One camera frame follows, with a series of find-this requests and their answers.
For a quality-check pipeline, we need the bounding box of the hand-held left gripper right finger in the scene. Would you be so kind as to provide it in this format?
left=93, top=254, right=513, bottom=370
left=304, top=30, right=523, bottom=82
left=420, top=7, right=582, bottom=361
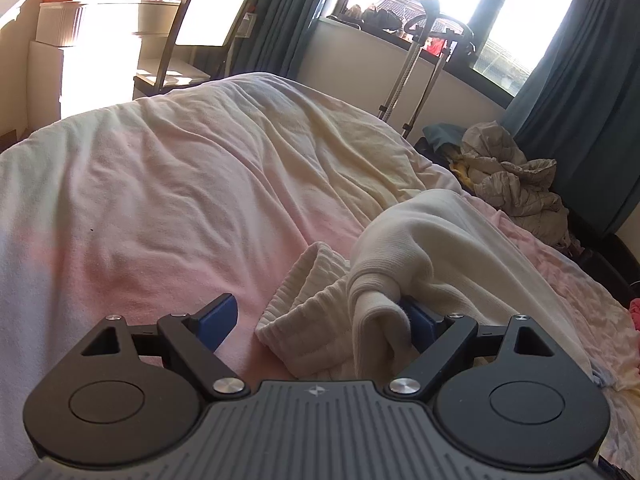
left=385, top=296, right=568, bottom=401

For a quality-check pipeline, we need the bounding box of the teal cloth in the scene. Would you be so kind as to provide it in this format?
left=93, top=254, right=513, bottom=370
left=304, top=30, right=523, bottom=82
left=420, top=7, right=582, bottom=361
left=422, top=124, right=468, bottom=148

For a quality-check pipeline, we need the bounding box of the garment steamer stand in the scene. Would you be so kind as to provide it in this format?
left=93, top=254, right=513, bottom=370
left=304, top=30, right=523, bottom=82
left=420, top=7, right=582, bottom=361
left=377, top=0, right=476, bottom=138

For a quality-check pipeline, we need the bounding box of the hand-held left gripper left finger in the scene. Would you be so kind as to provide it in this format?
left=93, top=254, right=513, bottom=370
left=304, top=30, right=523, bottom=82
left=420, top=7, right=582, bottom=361
left=80, top=292, right=251, bottom=401

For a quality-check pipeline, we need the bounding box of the pink bed blanket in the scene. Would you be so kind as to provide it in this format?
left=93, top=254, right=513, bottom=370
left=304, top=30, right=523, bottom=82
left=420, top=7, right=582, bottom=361
left=0, top=72, right=640, bottom=480

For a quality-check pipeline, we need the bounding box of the dark cloth bundle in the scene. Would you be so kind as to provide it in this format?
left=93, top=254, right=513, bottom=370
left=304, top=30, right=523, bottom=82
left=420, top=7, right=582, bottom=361
left=345, top=4, right=406, bottom=33

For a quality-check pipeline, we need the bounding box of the yellow cloth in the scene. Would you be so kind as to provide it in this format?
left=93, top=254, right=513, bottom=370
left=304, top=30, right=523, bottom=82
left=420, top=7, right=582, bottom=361
left=447, top=145, right=476, bottom=186

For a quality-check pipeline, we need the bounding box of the cream knit sweater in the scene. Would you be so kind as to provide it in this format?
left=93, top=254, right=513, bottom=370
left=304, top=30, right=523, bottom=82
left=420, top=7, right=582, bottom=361
left=255, top=190, right=598, bottom=383

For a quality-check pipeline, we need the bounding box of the white dresser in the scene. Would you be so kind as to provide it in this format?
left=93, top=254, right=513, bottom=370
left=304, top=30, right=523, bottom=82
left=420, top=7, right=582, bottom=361
left=27, top=0, right=181, bottom=131

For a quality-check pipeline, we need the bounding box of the white backed chair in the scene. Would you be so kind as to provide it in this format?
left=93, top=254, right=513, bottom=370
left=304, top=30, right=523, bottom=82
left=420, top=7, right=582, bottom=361
left=132, top=0, right=258, bottom=98

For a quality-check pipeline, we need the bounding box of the black armchair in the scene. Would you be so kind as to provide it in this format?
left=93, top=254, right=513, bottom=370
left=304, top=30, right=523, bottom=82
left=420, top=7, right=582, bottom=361
left=412, top=135, right=640, bottom=311

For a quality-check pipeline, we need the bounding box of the beige quilted jacket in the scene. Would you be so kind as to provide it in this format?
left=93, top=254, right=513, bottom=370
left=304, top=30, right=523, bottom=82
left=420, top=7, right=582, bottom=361
left=460, top=120, right=571, bottom=233

